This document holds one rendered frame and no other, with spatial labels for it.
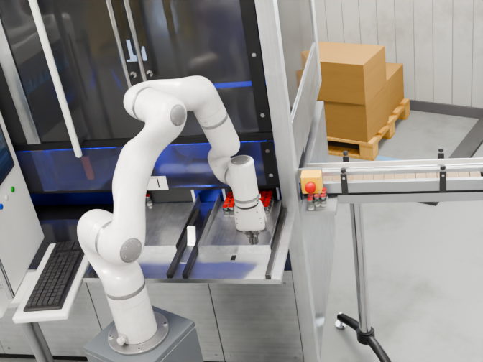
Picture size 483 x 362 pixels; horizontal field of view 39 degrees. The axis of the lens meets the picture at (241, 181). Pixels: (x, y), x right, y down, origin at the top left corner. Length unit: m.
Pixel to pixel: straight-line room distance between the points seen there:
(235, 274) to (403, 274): 1.52
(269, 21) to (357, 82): 2.23
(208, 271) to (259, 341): 0.75
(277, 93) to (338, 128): 2.34
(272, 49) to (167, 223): 0.80
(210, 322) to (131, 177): 1.23
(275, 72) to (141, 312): 0.89
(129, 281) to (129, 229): 0.19
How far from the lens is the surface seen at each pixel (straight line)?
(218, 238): 2.47
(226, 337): 3.03
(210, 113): 2.01
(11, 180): 2.68
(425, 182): 2.59
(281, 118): 2.37
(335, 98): 4.55
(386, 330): 3.32
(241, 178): 2.18
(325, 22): 5.40
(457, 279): 3.62
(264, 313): 2.89
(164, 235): 2.56
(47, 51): 2.45
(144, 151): 1.89
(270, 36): 2.26
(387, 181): 2.59
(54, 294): 2.52
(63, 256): 2.71
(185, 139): 2.49
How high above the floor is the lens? 2.26
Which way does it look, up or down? 29 degrees down
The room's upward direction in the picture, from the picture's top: 10 degrees counter-clockwise
